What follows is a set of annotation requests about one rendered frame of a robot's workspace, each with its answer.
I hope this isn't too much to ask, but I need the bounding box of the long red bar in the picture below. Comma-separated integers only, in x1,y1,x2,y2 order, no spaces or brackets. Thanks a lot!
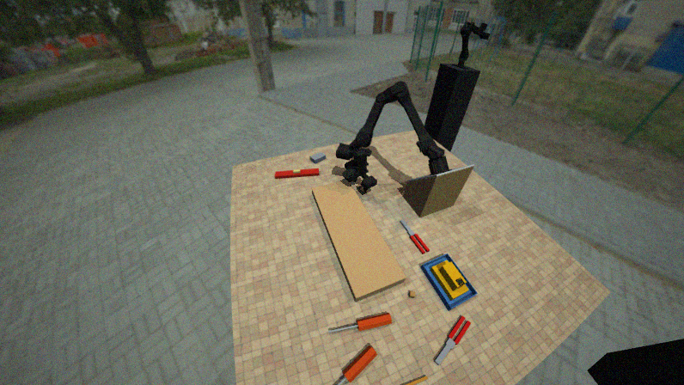
275,168,319,179

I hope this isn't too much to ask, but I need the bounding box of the orange-handled awl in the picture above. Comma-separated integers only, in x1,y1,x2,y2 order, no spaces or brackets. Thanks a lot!
338,345,377,385
329,313,392,333

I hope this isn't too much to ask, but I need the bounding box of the blue rectangular tray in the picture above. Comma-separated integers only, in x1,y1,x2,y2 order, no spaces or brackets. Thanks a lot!
421,254,478,310

